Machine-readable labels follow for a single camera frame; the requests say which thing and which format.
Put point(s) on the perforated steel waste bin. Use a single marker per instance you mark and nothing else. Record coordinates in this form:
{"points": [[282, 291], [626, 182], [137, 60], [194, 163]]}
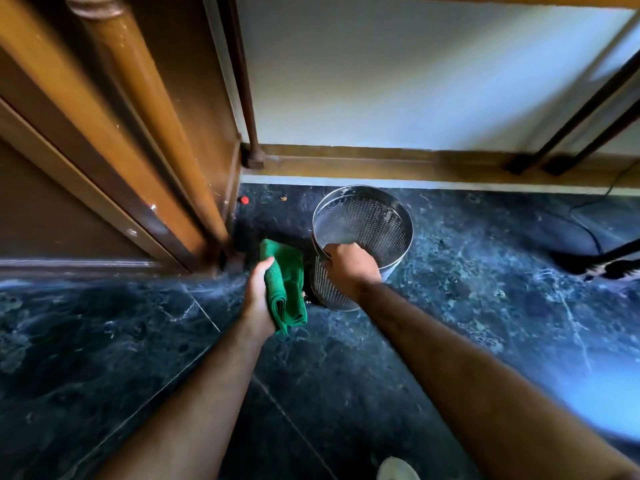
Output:
{"points": [[362, 239]]}

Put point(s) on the person's right forearm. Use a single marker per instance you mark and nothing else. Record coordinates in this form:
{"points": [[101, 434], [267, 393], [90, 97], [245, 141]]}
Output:
{"points": [[480, 389]]}

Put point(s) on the person's left thumb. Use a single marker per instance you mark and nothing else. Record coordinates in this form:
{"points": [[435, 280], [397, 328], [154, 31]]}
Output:
{"points": [[265, 268]]}

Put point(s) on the brown wooden cabinet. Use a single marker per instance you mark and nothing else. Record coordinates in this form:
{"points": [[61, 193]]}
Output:
{"points": [[115, 134]]}

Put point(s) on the green microfiber cloth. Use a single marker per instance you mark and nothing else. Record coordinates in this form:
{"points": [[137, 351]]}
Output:
{"points": [[286, 286]]}

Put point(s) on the person's right fingers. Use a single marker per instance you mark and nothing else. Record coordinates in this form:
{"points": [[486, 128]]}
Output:
{"points": [[336, 250]]}

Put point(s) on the person's white shoe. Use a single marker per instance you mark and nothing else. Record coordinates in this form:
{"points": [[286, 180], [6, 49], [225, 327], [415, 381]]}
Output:
{"points": [[397, 468]]}

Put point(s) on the person's left hand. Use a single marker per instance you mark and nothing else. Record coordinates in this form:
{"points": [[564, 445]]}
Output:
{"points": [[257, 297]]}

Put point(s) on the person's right hand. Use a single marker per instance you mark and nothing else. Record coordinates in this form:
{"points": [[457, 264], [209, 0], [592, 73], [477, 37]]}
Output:
{"points": [[350, 270]]}

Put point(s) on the dark metal table leg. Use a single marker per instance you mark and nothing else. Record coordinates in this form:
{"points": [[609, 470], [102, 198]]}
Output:
{"points": [[242, 79], [592, 139], [575, 117]]}

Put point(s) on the wooden skirting board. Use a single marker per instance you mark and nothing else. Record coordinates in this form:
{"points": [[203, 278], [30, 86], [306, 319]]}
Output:
{"points": [[440, 167]]}

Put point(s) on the person's left forearm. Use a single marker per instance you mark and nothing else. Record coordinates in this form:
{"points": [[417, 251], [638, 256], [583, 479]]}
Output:
{"points": [[195, 404]]}

